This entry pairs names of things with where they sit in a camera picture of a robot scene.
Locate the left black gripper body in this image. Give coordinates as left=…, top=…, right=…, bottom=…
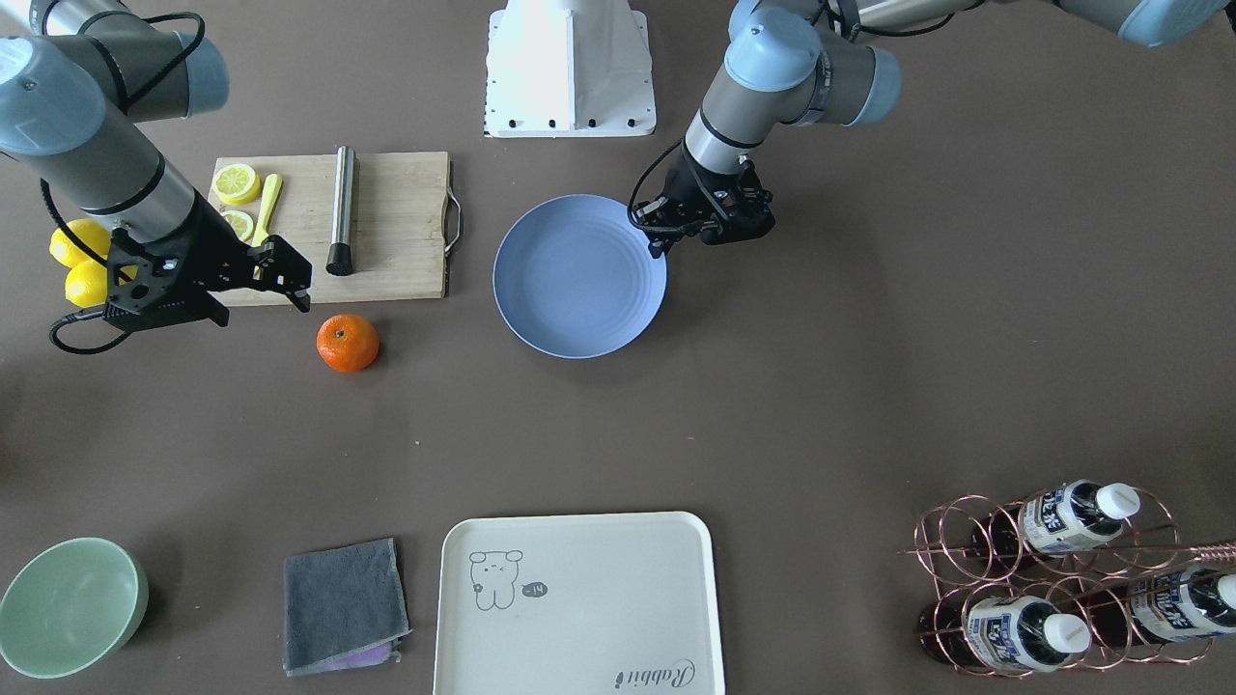
left=632, top=143, right=775, bottom=245

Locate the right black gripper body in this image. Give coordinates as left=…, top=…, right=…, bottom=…
left=103, top=198, right=311, bottom=333

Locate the orange fruit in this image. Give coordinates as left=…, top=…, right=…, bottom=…
left=315, top=314, right=379, bottom=373

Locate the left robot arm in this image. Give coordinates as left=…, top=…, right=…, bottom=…
left=624, top=1, right=974, bottom=258

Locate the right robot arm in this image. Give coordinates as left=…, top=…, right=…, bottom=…
left=1, top=1, right=311, bottom=335

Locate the blue round plate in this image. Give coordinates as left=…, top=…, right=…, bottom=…
left=492, top=194, right=667, bottom=359

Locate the lemon slice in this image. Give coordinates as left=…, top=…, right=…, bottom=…
left=211, top=163, right=265, bottom=207
left=220, top=209, right=256, bottom=242

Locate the yellow lemon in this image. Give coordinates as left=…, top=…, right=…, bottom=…
left=66, top=258, right=109, bottom=308
left=48, top=216, right=111, bottom=268

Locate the wooden cutting board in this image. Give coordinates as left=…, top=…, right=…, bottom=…
left=213, top=153, right=451, bottom=305

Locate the yellow plastic knife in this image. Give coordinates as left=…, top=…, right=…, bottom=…
left=250, top=173, right=284, bottom=247

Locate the grey folded cloth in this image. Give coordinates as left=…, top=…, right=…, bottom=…
left=283, top=538, right=412, bottom=678

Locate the green bowl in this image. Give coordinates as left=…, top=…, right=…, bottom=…
left=1, top=537, right=150, bottom=681

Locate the cream plastic tray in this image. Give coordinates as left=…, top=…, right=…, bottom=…
left=433, top=511, right=727, bottom=694

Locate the dark drink bottle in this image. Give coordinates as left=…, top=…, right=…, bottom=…
left=917, top=597, right=1093, bottom=676
left=1082, top=565, right=1235, bottom=647
left=970, top=480, right=1140, bottom=569

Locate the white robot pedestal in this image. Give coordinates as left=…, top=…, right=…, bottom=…
left=483, top=1, right=658, bottom=139

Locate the copper wire bottle rack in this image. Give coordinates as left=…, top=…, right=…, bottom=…
left=908, top=488, right=1234, bottom=679

